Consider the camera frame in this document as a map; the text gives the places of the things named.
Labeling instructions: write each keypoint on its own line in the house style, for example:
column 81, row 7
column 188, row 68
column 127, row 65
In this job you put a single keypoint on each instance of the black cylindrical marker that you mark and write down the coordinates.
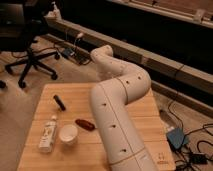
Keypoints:
column 59, row 102

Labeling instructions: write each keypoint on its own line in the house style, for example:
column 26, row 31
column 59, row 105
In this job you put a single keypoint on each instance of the black office chair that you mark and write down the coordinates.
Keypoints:
column 20, row 22

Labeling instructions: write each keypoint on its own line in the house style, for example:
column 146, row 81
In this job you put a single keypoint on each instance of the wooden table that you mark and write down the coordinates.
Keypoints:
column 87, row 153

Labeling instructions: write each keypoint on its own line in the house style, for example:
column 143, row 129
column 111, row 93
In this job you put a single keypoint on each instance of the black power adapter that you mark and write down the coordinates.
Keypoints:
column 198, row 158

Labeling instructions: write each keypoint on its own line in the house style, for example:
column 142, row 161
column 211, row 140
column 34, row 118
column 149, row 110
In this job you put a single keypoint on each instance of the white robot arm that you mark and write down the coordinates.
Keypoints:
column 124, row 147

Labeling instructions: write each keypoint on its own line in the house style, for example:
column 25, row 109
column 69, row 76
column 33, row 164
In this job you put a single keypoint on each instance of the white spray bottle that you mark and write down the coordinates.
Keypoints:
column 55, row 13

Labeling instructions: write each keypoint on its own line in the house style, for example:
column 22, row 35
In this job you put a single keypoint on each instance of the white paper cup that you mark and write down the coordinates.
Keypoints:
column 68, row 134

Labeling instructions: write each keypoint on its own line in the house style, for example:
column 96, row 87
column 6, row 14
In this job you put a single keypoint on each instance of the clear plastic bottle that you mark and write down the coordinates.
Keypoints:
column 48, row 135

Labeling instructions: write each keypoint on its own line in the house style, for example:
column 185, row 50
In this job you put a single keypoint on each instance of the power strip with cables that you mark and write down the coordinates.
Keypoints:
column 72, row 52

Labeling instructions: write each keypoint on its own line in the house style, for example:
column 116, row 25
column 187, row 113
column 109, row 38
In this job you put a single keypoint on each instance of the blue box on floor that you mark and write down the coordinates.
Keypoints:
column 176, row 138

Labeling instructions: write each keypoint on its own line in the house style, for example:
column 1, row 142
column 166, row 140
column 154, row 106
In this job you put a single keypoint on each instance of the dark red oblong object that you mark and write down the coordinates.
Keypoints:
column 85, row 124

